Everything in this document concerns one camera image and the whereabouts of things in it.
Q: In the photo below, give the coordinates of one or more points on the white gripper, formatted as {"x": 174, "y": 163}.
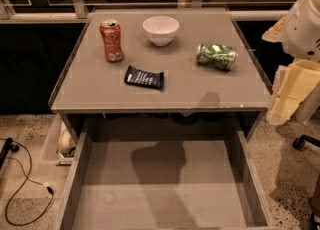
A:
{"x": 302, "y": 35}

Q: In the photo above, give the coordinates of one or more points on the orange coke can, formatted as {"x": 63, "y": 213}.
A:
{"x": 111, "y": 35}

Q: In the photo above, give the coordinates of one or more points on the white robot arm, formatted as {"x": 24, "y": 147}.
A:
{"x": 296, "y": 88}

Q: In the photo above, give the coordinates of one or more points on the green soda can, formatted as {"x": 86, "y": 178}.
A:
{"x": 216, "y": 55}

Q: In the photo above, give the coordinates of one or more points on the grey cabinet with top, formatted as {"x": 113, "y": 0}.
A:
{"x": 91, "y": 85}

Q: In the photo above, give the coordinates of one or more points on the open grey top drawer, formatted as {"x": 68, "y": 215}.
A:
{"x": 163, "y": 183}

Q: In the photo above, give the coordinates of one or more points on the black chair caster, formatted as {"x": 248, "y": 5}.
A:
{"x": 299, "y": 143}

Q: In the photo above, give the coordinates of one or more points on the white ceramic bowl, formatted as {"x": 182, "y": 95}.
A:
{"x": 161, "y": 30}

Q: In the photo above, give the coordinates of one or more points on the dark blue snack packet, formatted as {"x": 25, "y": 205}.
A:
{"x": 141, "y": 78}

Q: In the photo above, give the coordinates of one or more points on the white object in bin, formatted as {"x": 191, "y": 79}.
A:
{"x": 66, "y": 143}

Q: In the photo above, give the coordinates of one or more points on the black stand foot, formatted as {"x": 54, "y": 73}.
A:
{"x": 8, "y": 146}

